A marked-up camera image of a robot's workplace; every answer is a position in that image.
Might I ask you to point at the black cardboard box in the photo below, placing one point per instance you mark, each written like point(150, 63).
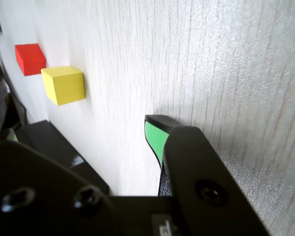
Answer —
point(39, 142)

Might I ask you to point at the red wooden cube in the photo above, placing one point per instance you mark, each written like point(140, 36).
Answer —
point(30, 60)

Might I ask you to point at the black open box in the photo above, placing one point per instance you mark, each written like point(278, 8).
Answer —
point(88, 177)

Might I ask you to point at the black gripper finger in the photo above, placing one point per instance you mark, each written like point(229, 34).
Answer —
point(39, 184)
point(199, 167)

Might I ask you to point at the yellow wooden cube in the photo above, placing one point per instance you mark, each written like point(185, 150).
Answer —
point(66, 88)

